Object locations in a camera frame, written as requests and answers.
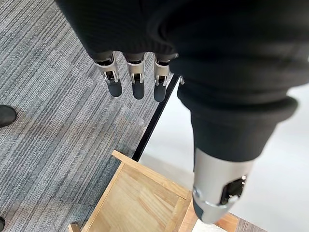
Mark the wooden crate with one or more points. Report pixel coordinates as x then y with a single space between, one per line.
137 200

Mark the dark robot foot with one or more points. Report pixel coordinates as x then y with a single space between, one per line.
6 115
1 224

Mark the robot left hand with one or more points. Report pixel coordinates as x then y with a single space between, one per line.
193 48

